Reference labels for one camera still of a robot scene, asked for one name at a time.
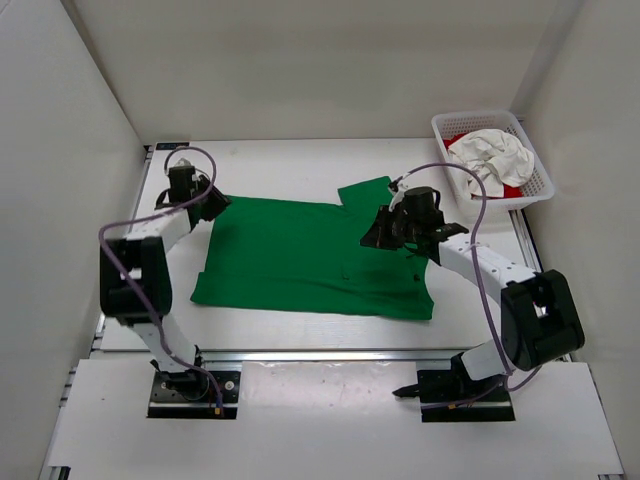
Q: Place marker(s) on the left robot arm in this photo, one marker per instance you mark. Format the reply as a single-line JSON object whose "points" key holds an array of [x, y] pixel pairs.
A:
{"points": [[135, 284]]}

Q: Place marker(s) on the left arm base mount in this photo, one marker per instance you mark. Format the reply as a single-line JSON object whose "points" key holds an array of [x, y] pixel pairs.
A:
{"points": [[190, 395]]}

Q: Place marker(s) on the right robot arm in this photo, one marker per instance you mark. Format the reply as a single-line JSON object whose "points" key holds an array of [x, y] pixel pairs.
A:
{"points": [[539, 321]]}

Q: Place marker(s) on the white plastic mesh basket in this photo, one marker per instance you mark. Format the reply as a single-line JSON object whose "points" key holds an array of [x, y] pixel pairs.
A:
{"points": [[446, 126]]}

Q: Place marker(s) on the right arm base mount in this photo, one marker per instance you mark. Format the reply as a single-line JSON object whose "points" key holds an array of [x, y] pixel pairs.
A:
{"points": [[451, 396]]}

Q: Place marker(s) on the small dark label sticker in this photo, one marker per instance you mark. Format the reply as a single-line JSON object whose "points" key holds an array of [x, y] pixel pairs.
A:
{"points": [[170, 146]]}

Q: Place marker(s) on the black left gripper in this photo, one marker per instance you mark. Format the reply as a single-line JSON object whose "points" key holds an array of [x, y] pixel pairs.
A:
{"points": [[218, 201]]}

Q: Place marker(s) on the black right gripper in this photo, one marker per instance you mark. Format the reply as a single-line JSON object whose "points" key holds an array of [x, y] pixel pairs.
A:
{"points": [[378, 236]]}

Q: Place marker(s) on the aluminium front rail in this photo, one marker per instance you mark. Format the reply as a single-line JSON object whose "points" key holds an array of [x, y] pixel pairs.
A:
{"points": [[340, 355]]}

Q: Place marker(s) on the red t shirt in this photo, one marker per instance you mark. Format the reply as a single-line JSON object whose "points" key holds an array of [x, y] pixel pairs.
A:
{"points": [[510, 191]]}

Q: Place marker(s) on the white t shirt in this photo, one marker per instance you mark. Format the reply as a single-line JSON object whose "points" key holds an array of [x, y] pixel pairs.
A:
{"points": [[492, 160]]}

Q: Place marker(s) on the green polo t shirt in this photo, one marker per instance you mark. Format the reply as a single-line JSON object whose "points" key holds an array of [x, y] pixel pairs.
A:
{"points": [[282, 255]]}

